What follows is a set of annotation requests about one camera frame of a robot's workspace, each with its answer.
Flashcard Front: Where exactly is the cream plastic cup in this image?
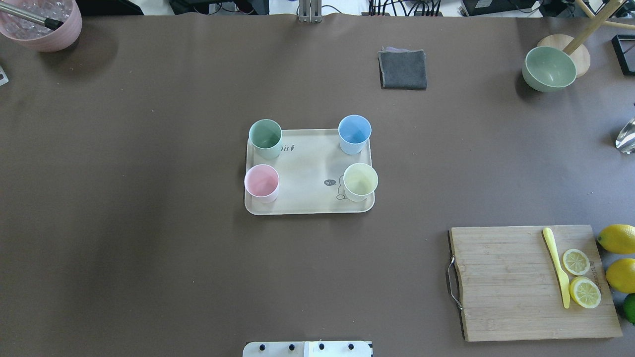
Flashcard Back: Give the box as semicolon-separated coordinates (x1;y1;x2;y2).
343;163;379;202

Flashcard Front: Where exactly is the lemon slice left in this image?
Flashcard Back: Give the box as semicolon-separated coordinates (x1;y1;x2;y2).
562;248;590;276

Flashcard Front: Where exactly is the green plastic cup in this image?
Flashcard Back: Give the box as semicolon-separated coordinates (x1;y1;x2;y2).
248;119;283;160

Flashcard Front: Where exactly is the yellow lemon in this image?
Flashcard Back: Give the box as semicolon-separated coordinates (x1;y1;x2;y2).
597;224;635;254
606;258;635;294

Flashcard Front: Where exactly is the cream plastic tray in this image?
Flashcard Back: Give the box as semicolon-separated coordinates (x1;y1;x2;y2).
244;128;375;215

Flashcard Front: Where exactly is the yellow lemon left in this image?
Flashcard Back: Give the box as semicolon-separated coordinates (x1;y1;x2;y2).
597;224;635;254

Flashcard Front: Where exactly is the pink bowl with ice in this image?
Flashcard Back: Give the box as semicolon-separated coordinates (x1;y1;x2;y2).
0;0;82;52

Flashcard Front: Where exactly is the wooden mug tree stand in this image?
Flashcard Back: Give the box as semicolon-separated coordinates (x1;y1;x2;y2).
537;0;634;78

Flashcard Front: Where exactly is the lemon slice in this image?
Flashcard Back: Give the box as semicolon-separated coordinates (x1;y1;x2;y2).
562;248;590;276
569;276;602;309

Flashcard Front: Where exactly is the yellow lemon middle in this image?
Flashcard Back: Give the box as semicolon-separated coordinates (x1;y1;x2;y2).
606;258;635;294

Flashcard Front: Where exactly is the wooden cutting board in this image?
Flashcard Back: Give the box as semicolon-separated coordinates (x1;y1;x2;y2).
448;225;622;343

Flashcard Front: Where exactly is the blue plastic cup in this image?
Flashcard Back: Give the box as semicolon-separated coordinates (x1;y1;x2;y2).
338;115;372;155

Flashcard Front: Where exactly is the green bowl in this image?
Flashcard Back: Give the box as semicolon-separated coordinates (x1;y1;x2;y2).
522;47;577;92

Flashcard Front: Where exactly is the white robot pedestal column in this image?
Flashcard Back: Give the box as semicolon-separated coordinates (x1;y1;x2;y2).
242;340;374;357

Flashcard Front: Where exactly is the lemon slice right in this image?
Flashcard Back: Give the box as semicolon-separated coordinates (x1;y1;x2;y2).
569;276;602;309

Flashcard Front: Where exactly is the metal ice scoop tube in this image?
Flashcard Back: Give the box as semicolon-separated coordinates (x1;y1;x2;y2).
0;1;64;30

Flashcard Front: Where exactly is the pink plastic cup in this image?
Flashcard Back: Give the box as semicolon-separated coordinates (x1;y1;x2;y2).
244;164;280;203

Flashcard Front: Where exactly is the green lime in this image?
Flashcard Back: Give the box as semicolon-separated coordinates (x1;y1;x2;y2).
622;293;635;325

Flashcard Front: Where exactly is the dark grey folded cloth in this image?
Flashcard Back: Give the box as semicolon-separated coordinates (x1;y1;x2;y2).
378;47;427;90

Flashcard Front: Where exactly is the aluminium frame post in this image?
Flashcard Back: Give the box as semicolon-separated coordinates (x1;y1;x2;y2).
298;0;322;23

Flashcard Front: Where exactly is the yellow plastic knife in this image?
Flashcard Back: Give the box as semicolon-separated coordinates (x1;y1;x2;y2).
542;227;571;309

